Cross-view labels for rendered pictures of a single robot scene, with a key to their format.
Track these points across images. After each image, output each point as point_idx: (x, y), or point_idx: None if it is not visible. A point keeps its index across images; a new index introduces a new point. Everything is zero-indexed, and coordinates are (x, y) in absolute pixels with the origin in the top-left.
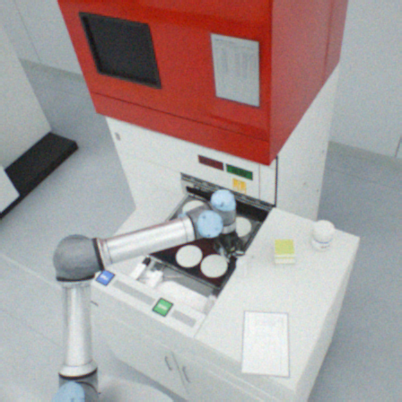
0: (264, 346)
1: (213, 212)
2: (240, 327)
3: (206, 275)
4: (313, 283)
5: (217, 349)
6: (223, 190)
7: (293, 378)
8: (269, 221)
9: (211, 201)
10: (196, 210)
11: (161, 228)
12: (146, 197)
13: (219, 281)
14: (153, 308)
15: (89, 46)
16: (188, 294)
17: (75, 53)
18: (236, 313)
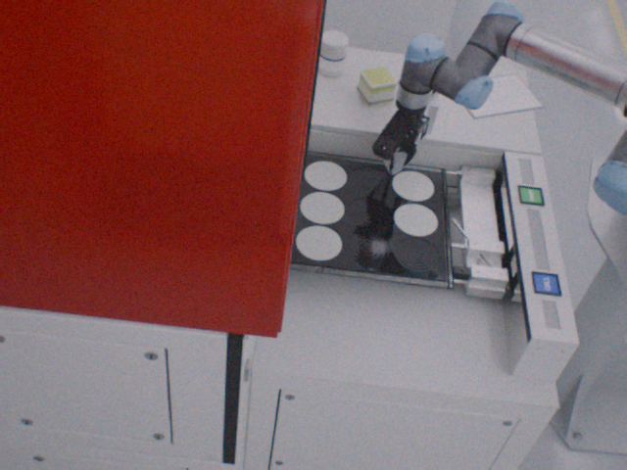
0: (502, 94)
1: (498, 1)
2: (495, 117)
3: (434, 190)
4: (394, 70)
5: (536, 130)
6: (415, 41)
7: (513, 71)
8: (318, 119)
9: (438, 56)
10: (475, 52)
11: (558, 39)
12: (296, 373)
13: (433, 173)
14: (541, 203)
15: (312, 117)
16: (470, 208)
17: (298, 197)
18: (482, 124)
